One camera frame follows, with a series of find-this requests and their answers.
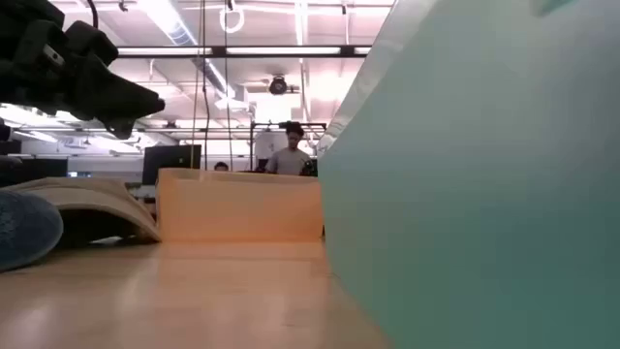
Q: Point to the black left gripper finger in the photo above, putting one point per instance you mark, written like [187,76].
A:
[121,97]
[121,128]

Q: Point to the beige cloth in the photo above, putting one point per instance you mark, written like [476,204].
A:
[87,194]

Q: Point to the black computer monitor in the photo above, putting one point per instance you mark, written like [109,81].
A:
[169,162]

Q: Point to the wide black screen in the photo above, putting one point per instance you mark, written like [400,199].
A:
[34,169]

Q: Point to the seated person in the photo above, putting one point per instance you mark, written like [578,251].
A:
[221,166]

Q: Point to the blue denim cap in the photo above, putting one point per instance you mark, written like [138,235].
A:
[24,228]

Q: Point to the standing person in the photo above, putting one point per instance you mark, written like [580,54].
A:
[289,155]

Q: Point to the teal translucent plastic bin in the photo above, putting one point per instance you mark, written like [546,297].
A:
[474,184]

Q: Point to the black overhead frame bar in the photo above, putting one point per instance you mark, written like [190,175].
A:
[242,50]

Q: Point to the black hanging ceiling camera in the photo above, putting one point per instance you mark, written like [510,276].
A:
[278,85]

